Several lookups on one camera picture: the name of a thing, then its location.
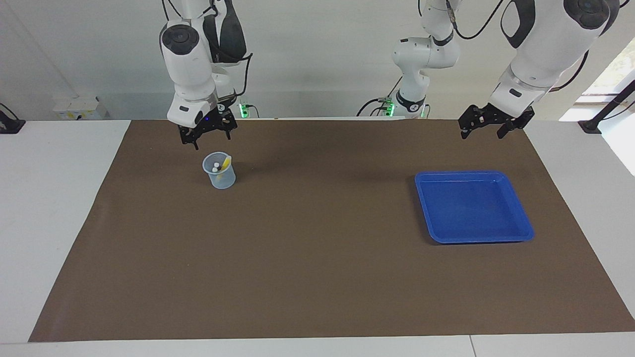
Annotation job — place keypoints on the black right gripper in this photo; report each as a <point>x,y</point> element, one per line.
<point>208,124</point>

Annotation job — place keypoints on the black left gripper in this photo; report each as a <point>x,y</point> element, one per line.
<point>501,115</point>

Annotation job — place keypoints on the yellow marker pen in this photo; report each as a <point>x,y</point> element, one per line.
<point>226,162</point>

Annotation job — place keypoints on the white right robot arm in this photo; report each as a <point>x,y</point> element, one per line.
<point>188,64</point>

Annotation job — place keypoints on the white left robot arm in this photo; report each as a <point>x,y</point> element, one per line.
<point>545,44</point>

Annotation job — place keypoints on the translucent plastic cup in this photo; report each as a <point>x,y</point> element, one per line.
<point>221,181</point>

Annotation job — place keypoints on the blue plastic tray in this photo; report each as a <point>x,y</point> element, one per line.
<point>471,208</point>

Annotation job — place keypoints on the black stand with clamp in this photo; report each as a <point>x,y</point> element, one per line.
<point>603,111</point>

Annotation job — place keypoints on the sunlit window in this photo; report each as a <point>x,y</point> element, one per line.
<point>615,99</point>

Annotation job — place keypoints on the white power strip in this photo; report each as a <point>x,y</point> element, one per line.
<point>79,108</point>

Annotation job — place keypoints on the brown table mat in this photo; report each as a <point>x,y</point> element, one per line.
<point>317,258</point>

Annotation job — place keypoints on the black table clamp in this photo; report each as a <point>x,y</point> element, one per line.
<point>10,124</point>

